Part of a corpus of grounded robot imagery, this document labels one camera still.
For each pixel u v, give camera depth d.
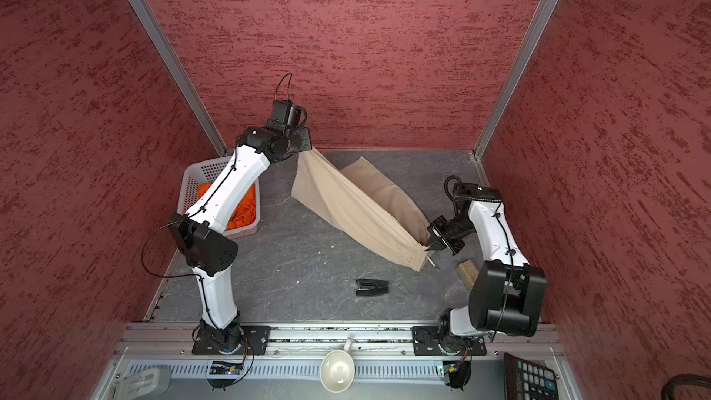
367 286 0.83
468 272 0.83
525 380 0.68
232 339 0.66
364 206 0.82
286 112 0.62
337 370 0.70
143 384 0.66
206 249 0.48
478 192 0.61
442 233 0.71
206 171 1.04
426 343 0.74
